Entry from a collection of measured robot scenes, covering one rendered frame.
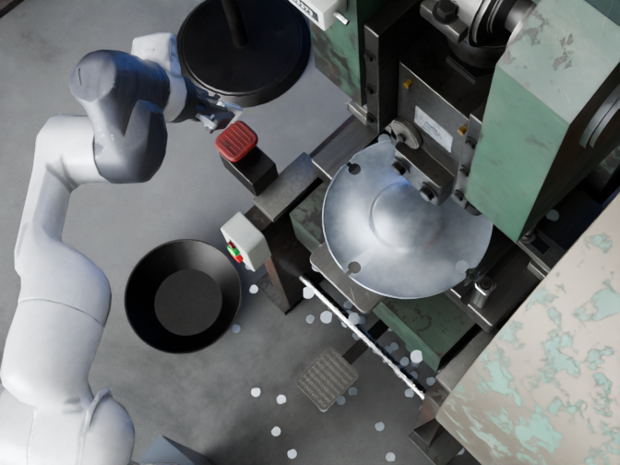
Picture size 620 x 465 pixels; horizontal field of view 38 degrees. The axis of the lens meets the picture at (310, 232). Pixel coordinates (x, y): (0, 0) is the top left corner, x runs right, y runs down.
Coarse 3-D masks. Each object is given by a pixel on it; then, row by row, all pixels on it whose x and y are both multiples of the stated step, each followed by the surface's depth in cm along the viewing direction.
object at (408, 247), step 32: (352, 160) 158; (384, 160) 157; (352, 192) 156; (384, 192) 155; (416, 192) 154; (352, 224) 154; (384, 224) 153; (416, 224) 152; (448, 224) 153; (480, 224) 152; (352, 256) 152; (384, 256) 152; (416, 256) 151; (448, 256) 151; (480, 256) 150; (384, 288) 150; (416, 288) 149; (448, 288) 148
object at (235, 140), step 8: (232, 128) 164; (240, 128) 164; (248, 128) 164; (224, 136) 164; (232, 136) 163; (240, 136) 163; (248, 136) 163; (256, 136) 163; (216, 144) 163; (224, 144) 163; (232, 144) 163; (240, 144) 163; (248, 144) 163; (224, 152) 163; (232, 152) 162; (240, 152) 162; (232, 160) 162
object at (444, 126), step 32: (416, 64) 119; (448, 64) 119; (416, 96) 124; (448, 96) 118; (480, 96) 117; (416, 128) 133; (448, 128) 123; (416, 160) 136; (448, 160) 132; (448, 192) 140
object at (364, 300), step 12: (324, 252) 153; (312, 264) 153; (324, 264) 152; (336, 264) 152; (360, 264) 152; (324, 276) 152; (336, 276) 151; (348, 276) 151; (336, 288) 152; (348, 288) 151; (360, 288) 150; (360, 300) 150; (372, 300) 150
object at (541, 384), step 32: (608, 224) 62; (576, 256) 64; (608, 256) 63; (544, 288) 66; (576, 288) 65; (608, 288) 63; (512, 320) 69; (544, 320) 67; (576, 320) 65; (608, 320) 64; (512, 352) 71; (544, 352) 68; (576, 352) 66; (608, 352) 65; (480, 384) 75; (512, 384) 72; (544, 384) 70; (576, 384) 68; (608, 384) 66; (448, 416) 85; (480, 416) 79; (512, 416) 75; (544, 416) 71; (576, 416) 69; (608, 416) 67; (480, 448) 84; (512, 448) 78; (544, 448) 74; (576, 448) 71; (608, 448) 68
